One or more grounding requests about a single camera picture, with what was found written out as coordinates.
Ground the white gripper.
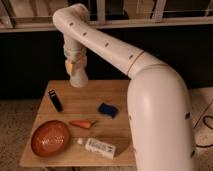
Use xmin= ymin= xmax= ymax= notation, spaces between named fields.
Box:
xmin=63 ymin=35 xmax=87 ymax=75

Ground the white ceramic cup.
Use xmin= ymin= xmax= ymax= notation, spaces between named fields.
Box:
xmin=70 ymin=63 xmax=88 ymax=88

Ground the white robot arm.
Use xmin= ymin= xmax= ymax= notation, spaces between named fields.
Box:
xmin=53 ymin=4 xmax=196 ymax=171

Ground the black eraser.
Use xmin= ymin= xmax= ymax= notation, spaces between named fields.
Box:
xmin=48 ymin=90 xmax=63 ymax=112

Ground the dark cabinet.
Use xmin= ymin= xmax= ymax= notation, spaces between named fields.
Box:
xmin=0 ymin=25 xmax=213 ymax=99

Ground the blue sponge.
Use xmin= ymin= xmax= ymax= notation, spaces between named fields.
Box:
xmin=98 ymin=103 xmax=118 ymax=118

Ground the orange carrot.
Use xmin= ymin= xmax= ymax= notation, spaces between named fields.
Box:
xmin=69 ymin=120 xmax=96 ymax=129

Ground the wooden table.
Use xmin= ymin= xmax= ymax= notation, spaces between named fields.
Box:
xmin=20 ymin=80 xmax=135 ymax=167

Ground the orange bowl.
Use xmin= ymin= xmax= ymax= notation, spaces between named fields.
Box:
xmin=31 ymin=120 xmax=70 ymax=157

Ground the white window frame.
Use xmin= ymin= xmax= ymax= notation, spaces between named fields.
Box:
xmin=0 ymin=0 xmax=213 ymax=32

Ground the black power cable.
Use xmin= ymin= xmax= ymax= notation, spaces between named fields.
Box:
xmin=193 ymin=99 xmax=213 ymax=148

